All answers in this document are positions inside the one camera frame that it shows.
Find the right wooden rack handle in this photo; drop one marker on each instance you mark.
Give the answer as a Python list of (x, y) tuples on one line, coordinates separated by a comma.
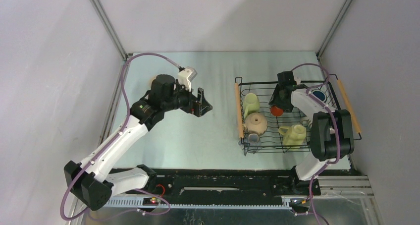
[(349, 107)]

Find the black wire dish rack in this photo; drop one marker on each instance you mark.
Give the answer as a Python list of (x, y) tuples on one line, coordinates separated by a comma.
[(272, 141)]

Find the left wooden rack handle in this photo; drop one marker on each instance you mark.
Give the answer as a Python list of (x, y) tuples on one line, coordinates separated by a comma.
[(238, 111)]

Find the wooden rack handle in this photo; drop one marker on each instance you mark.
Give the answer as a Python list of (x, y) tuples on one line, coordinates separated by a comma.
[(349, 107), (238, 111)]

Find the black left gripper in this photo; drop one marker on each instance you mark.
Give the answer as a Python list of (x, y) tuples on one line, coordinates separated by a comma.
[(198, 109)]

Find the small grey blue cup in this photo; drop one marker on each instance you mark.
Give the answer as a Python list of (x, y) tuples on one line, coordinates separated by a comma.
[(254, 139)]

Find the light green mug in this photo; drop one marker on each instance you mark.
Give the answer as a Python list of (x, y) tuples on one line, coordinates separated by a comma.
[(251, 104)]

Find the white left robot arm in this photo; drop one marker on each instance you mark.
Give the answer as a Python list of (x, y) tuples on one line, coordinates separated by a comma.
[(90, 180)]

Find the aluminium slotted rail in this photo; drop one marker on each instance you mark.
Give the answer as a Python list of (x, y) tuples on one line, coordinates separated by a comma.
[(148, 202)]

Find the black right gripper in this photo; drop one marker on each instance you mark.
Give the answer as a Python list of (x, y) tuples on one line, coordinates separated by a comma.
[(275, 100)]

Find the dark blue mug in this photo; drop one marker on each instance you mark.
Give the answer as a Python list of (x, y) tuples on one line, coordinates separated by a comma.
[(320, 95)]

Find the floral patterned cream mug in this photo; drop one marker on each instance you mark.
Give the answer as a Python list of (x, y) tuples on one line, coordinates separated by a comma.
[(150, 82)]

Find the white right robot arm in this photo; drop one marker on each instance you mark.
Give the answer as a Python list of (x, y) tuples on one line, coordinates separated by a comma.
[(323, 122)]

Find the small red orange cup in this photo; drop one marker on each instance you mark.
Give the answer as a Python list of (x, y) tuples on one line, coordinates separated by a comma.
[(275, 111)]

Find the beige round speckled mug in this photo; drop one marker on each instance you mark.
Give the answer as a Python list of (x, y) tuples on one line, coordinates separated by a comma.
[(255, 123)]

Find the yellow green faceted mug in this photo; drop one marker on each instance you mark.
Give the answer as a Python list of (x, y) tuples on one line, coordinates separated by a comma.
[(293, 136)]

